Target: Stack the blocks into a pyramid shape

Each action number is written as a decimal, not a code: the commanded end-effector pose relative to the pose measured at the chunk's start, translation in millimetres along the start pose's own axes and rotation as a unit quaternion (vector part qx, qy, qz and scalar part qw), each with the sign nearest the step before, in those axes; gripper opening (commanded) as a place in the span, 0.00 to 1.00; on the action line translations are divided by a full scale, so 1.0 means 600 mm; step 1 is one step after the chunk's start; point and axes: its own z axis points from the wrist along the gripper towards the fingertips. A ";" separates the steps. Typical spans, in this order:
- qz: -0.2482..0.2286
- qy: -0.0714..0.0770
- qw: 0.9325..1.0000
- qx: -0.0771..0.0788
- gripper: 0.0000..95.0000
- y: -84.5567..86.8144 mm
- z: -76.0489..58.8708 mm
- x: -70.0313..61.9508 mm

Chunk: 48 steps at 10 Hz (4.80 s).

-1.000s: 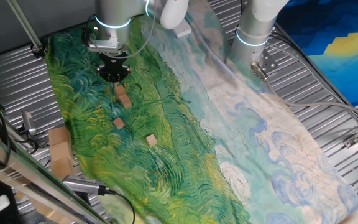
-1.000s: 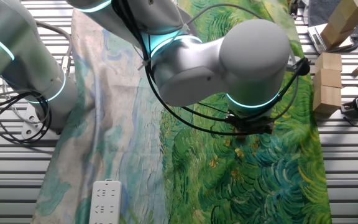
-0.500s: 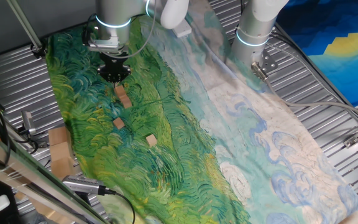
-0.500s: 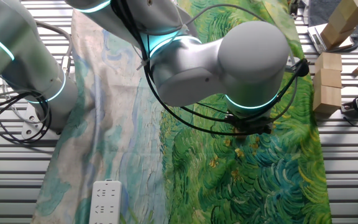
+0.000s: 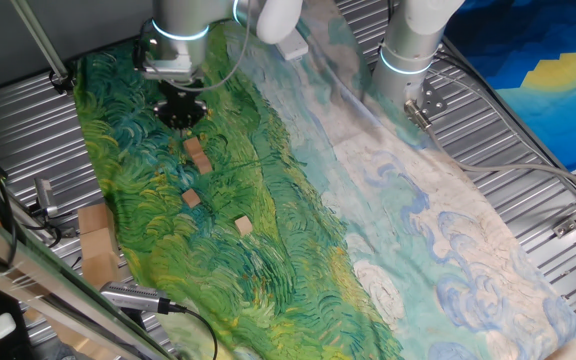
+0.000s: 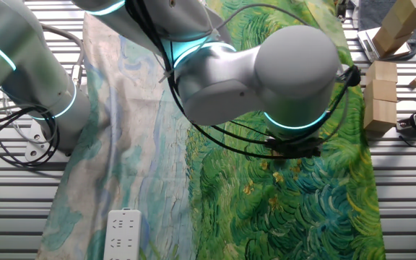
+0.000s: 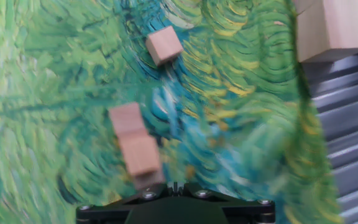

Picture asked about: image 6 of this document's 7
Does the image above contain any white power strip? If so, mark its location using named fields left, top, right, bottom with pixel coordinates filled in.
left=103, top=208, right=142, bottom=260

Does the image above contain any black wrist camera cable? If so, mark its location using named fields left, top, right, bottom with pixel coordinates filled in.
left=124, top=0, right=362, bottom=160

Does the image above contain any black base cable bundle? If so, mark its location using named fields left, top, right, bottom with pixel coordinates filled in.
left=0, top=104, right=61, bottom=168

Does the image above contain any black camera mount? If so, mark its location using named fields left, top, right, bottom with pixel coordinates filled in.
left=336, top=0, right=352, bottom=21

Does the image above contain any silver digital scale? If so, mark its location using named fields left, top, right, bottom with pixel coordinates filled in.
left=357, top=27, right=412, bottom=63

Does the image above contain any painted landscape cloth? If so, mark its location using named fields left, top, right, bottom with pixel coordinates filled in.
left=36, top=0, right=388, bottom=260

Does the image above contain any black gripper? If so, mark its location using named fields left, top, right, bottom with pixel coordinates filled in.
left=265, top=138, right=324, bottom=160

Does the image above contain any long wooden block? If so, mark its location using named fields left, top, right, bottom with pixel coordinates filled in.
left=357, top=0, right=416, bottom=61

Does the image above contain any large wooden cube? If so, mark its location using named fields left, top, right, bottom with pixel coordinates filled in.
left=365, top=60, right=399, bottom=84
left=363, top=79, right=398, bottom=103
left=371, top=25, right=412, bottom=59
left=381, top=6, right=416, bottom=40
left=363, top=99, right=397, bottom=133
left=391, top=0, right=416, bottom=19

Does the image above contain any grey conduit hose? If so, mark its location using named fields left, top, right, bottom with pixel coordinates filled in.
left=41, top=23, right=86, bottom=90

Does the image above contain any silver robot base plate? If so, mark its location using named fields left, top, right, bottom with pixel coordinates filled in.
left=25, top=118, right=72, bottom=164

